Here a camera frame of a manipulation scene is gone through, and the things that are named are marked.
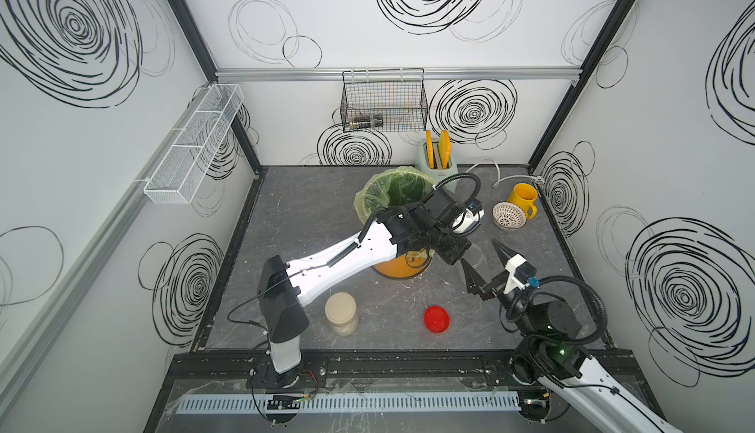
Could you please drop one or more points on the yellow mug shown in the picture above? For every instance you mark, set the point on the yellow mug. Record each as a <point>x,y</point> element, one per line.
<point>524,196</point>

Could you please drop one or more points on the red jar lid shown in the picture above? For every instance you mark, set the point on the red jar lid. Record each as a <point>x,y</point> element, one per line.
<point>436,319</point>

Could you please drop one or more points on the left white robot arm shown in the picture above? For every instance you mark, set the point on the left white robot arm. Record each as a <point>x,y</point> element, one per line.
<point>440,222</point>

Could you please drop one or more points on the white round sink strainer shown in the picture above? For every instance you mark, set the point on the white round sink strainer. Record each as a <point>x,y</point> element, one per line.
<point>508,216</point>

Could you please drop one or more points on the left yellow toast slice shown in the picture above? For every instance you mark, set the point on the left yellow toast slice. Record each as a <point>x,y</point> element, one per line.
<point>429,151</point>

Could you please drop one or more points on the right yellow toast slice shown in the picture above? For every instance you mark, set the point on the right yellow toast slice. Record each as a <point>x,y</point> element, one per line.
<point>444,149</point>

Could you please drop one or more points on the cream lid oatmeal jar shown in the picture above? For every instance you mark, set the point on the cream lid oatmeal jar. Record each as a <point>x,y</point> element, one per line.
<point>341,312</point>

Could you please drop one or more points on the white slotted cable duct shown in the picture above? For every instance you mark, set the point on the white slotted cable duct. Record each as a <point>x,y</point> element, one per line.
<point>281,404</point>

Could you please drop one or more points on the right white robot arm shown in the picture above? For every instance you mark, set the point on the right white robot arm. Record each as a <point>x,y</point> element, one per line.
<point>552,353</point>

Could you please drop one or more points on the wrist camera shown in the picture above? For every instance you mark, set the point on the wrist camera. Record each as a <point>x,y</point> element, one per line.
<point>470,219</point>
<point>520,273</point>

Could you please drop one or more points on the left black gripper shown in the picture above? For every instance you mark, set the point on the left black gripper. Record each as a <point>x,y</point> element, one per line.
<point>460,243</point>

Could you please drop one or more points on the yellow toast slice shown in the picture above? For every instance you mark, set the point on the yellow toast slice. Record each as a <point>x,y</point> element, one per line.
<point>429,151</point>
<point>444,149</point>

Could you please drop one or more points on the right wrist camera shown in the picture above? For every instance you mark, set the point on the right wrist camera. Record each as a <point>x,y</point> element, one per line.
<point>520,273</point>

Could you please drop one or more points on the white wire wall shelf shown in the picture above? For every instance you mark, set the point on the white wire wall shelf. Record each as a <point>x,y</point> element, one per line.
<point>203,148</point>

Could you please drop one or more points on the black wire wall basket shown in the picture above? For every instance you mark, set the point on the black wire wall basket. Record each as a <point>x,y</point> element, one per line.
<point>398,94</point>

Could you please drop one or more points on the green plastic bin liner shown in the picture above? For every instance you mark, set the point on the green plastic bin liner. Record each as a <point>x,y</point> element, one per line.
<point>394,187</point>

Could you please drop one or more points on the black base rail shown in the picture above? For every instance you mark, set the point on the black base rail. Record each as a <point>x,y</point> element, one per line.
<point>318,366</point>

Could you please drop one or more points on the yellow trash bin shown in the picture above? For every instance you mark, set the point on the yellow trash bin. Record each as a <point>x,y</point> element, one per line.
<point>410,265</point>

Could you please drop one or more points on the dark item in basket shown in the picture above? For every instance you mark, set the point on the dark item in basket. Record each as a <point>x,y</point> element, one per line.
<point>367,121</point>

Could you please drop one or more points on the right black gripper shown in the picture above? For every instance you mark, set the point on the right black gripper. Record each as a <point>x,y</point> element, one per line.
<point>496,289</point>

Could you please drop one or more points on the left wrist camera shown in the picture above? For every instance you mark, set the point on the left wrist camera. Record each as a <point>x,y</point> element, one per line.
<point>470,219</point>

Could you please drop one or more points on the mint green toaster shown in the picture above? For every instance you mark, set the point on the mint green toaster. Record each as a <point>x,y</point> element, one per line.
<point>436,173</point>

